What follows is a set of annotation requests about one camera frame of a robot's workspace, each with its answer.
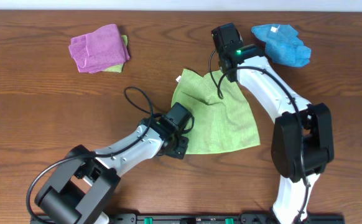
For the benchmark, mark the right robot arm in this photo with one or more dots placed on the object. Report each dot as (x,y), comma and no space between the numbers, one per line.
(302,140)

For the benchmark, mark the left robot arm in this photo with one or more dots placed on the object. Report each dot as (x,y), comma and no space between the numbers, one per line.
(80,188)

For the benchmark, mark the blue crumpled cloth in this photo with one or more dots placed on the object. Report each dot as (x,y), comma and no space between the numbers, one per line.
(282,44)

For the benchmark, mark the large green microfiber cloth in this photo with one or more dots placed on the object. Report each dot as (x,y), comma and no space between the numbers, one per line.
(220,125)

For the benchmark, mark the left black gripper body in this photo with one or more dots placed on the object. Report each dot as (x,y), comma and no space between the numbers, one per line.
(178,147)

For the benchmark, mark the green folded cloth under purple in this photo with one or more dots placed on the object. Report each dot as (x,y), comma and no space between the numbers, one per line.
(119,67)

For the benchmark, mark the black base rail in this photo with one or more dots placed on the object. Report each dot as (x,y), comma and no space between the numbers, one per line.
(244,218)

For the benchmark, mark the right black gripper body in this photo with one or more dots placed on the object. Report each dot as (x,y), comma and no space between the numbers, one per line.
(229,76)

